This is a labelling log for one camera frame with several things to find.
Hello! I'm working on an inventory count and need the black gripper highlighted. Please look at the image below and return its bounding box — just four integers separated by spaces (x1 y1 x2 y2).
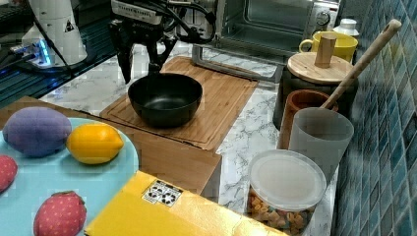
108 0 177 84

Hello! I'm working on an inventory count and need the black bowl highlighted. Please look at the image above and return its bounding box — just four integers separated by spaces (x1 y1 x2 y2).
128 73 203 128

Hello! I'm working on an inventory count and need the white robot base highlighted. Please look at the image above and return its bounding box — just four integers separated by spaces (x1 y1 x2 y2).
8 0 89 70

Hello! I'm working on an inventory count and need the silver toaster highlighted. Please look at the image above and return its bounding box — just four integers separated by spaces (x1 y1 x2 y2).
176 14 199 37

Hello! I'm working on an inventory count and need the yellow plush lemon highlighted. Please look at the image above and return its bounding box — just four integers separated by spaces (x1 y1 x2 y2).
66 123 124 164

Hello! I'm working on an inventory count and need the silver toaster oven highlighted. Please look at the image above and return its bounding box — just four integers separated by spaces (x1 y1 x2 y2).
192 0 342 83

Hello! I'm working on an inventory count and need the purple plush fruit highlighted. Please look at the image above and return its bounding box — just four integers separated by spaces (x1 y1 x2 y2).
3 106 72 157

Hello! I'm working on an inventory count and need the yellow cardboard box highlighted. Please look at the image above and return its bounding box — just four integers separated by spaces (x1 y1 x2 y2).
85 171 287 236

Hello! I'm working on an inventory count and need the light blue plate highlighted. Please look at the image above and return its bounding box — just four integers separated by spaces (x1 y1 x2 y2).
0 134 139 236

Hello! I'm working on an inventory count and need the brown utensil holder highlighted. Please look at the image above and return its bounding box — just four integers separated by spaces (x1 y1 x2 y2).
277 88 339 150

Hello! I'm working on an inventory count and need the red plush fruit at edge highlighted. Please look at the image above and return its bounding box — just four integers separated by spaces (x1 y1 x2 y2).
0 155 18 192

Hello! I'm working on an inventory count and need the red plush strawberry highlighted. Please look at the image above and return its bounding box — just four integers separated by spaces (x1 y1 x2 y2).
32 191 87 236

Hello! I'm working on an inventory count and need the black canister with wooden lid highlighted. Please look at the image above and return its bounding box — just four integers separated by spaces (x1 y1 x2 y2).
272 51 353 129

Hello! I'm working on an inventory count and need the plastic jar with cereal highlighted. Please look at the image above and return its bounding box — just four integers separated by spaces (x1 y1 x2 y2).
246 149 327 236

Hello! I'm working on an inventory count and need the frosted grey cup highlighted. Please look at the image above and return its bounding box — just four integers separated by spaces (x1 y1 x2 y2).
288 107 354 183

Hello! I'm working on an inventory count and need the yellow mug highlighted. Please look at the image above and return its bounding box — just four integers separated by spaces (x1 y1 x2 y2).
299 31 358 62

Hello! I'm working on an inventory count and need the white bottle cap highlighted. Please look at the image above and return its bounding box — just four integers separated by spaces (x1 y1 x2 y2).
333 19 359 36

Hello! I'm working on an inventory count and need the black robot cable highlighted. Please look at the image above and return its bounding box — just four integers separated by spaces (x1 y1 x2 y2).
156 0 218 45

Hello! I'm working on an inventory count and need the wooden spoon handle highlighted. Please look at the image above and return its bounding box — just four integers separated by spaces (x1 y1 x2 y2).
321 19 402 109

